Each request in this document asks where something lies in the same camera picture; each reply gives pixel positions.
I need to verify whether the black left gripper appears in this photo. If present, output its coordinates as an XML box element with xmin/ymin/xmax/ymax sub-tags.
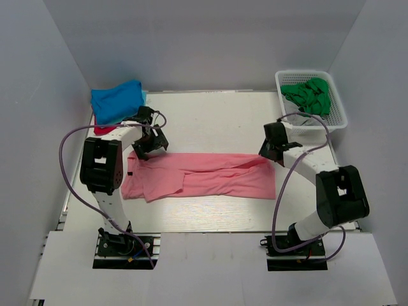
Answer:
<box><xmin>131</xmin><ymin>125</ymin><xmax>168</xmax><ymax>161</ymax></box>

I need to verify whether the pink t-shirt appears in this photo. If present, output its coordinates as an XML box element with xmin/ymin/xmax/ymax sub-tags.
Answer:
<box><xmin>121</xmin><ymin>153</ymin><xmax>276</xmax><ymax>202</ymax></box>

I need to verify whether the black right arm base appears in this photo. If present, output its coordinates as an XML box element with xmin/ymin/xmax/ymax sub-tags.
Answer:
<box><xmin>259</xmin><ymin>235</ymin><xmax>328</xmax><ymax>272</ymax></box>

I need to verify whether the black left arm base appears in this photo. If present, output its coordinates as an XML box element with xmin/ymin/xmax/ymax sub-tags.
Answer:
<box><xmin>92</xmin><ymin>228</ymin><xmax>161</xmax><ymax>270</ymax></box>

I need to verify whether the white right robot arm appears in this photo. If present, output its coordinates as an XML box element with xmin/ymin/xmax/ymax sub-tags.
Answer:
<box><xmin>259</xmin><ymin>140</ymin><xmax>370</xmax><ymax>254</ymax></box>

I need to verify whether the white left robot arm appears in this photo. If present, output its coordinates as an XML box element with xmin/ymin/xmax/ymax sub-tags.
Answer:
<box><xmin>80</xmin><ymin>124</ymin><xmax>168</xmax><ymax>254</ymax></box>

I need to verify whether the grey t-shirt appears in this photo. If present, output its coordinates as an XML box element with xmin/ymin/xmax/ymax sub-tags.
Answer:
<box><xmin>284</xmin><ymin>101</ymin><xmax>321</xmax><ymax>126</ymax></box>

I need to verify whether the folded cyan t-shirt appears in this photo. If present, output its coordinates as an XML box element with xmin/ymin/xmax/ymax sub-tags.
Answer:
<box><xmin>142</xmin><ymin>91</ymin><xmax>147</xmax><ymax>105</ymax></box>

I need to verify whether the folded red t-shirt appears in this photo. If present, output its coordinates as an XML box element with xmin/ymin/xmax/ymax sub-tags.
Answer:
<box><xmin>94</xmin><ymin>114</ymin><xmax>118</xmax><ymax>136</ymax></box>

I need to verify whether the folded blue t-shirt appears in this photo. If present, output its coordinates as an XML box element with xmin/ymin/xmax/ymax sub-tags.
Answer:
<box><xmin>91</xmin><ymin>80</ymin><xmax>143</xmax><ymax>122</ymax></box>

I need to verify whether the green t-shirt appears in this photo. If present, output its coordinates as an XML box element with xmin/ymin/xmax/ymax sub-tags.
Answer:
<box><xmin>280</xmin><ymin>77</ymin><xmax>332</xmax><ymax>117</ymax></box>

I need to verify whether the white plastic laundry basket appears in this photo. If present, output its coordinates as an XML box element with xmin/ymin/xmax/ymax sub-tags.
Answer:
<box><xmin>275</xmin><ymin>69</ymin><xmax>347</xmax><ymax>134</ymax></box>

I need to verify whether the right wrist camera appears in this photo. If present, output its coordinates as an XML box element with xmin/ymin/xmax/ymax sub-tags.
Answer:
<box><xmin>263</xmin><ymin>122</ymin><xmax>303</xmax><ymax>151</ymax></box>

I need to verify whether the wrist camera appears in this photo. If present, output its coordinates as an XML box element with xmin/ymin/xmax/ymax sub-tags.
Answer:
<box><xmin>123</xmin><ymin>106</ymin><xmax>156</xmax><ymax>126</ymax></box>
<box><xmin>263</xmin><ymin>122</ymin><xmax>303</xmax><ymax>151</ymax></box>

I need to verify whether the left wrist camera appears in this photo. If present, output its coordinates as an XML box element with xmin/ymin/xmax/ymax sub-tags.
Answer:
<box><xmin>123</xmin><ymin>106</ymin><xmax>156</xmax><ymax>126</ymax></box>

